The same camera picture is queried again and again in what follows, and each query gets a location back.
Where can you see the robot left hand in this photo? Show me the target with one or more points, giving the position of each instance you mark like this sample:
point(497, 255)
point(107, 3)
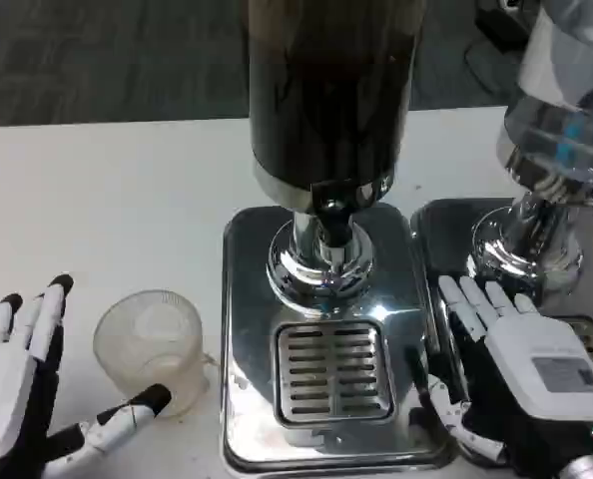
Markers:
point(7, 389)

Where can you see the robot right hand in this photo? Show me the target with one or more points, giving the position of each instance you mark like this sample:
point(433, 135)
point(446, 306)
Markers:
point(521, 359)

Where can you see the clear ribbed glass cup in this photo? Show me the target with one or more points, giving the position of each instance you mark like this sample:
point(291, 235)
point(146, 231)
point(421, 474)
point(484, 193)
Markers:
point(147, 339)

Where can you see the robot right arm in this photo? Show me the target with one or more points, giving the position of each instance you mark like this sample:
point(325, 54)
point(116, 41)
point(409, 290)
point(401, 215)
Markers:
point(588, 469)

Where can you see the steel drip tray base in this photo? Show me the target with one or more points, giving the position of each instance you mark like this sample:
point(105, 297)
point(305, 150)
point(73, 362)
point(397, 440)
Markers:
point(441, 229)
point(251, 349)

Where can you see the clear drink dispenser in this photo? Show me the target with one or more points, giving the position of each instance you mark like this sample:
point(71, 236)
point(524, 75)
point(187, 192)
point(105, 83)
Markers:
point(551, 125)

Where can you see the black dispenser tap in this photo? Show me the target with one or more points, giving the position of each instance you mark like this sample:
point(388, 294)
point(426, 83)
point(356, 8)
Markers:
point(334, 209)

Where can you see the dark drink dispenser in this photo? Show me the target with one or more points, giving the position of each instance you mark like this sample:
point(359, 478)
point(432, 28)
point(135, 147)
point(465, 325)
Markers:
point(326, 100)

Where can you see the black box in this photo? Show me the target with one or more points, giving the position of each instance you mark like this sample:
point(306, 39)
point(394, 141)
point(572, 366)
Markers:
point(501, 20)

